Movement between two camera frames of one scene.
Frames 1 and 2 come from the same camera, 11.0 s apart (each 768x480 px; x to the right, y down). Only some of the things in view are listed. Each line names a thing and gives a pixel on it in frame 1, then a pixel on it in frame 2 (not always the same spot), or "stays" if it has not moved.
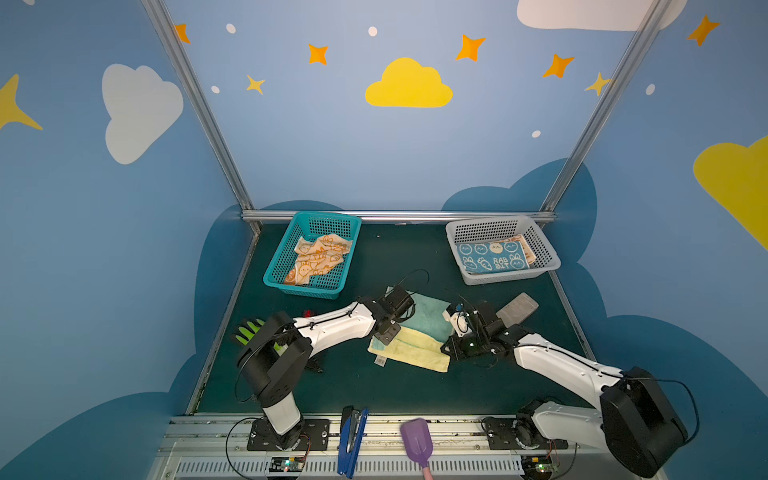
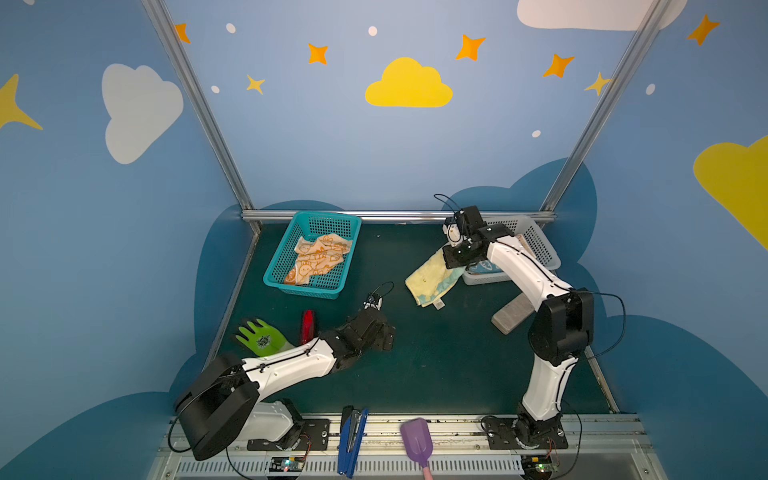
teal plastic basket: [315, 255] stays
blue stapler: [352, 425] stays
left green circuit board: [287, 464] stays
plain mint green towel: [419, 341] → [434, 282]
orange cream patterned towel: [317, 257] stays
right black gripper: [463, 344] → [455, 255]
